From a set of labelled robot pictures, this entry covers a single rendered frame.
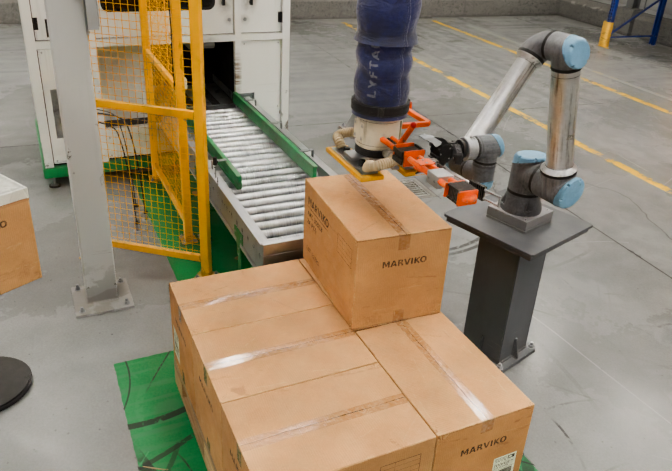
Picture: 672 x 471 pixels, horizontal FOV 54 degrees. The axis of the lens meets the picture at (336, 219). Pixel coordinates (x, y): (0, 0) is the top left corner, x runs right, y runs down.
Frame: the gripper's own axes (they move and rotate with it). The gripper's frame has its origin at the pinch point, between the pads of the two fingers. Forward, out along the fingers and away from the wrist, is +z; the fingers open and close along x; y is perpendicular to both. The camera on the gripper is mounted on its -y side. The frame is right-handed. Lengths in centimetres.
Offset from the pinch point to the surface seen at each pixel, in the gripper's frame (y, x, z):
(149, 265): 163, -124, 79
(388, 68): 17.4, 27.9, 5.9
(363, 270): -3.1, -42.8, 20.0
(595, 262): 79, -124, -192
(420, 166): -10.4, 0.6, 5.0
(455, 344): -24, -70, -11
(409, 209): 15.0, -29.7, -8.0
